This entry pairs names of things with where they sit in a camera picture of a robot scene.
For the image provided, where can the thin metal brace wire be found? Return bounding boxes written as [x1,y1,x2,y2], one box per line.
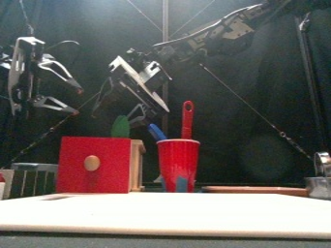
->
[124,0,313,161]
[0,0,216,168]

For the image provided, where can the dark metal frame strut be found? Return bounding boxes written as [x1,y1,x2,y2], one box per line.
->
[296,13,325,157]

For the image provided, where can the blue tape piece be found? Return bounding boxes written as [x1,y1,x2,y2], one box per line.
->
[160,175,189,194]

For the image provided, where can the red front wooden drawer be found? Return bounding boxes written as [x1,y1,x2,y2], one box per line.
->
[56,136,133,195]

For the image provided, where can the light wooden box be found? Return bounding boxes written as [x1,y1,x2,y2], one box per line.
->
[128,139,147,193]

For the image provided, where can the vertical metal frame rod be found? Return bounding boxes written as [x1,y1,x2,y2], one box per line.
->
[161,0,169,137]

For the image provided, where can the red plastic cup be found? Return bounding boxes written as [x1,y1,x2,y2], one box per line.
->
[155,139,201,194]

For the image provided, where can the pink square plate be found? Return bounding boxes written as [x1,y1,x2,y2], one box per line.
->
[200,185,311,198]

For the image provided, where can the small metal cup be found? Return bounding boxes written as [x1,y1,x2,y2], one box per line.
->
[304,151,331,200]

